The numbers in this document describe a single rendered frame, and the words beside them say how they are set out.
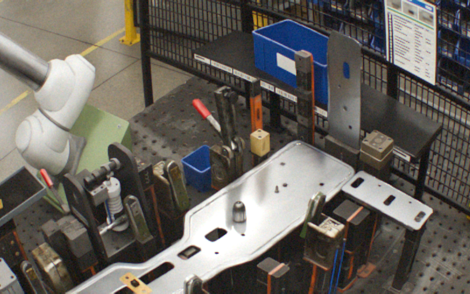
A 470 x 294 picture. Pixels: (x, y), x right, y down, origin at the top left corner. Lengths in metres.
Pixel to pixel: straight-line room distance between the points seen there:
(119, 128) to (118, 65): 2.46
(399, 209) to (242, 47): 0.90
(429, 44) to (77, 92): 1.09
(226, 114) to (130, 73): 2.68
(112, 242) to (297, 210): 0.46
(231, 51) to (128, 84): 2.04
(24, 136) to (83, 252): 0.56
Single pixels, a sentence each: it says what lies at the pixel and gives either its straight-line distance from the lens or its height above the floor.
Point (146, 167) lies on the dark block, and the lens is 1.56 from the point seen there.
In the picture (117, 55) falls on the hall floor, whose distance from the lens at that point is 4.58.
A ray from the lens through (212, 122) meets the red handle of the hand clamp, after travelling 1.70.
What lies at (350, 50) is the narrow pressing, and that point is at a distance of 1.64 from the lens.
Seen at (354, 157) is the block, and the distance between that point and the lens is 1.78.
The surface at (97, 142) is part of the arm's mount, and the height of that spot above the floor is 0.92.
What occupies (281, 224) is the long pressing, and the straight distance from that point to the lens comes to 1.56.
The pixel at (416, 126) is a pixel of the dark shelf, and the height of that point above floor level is 1.03.
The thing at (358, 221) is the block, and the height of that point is 0.98.
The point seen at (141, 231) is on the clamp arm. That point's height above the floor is 1.01.
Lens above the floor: 2.05
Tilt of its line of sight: 36 degrees down
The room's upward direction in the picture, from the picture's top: 3 degrees counter-clockwise
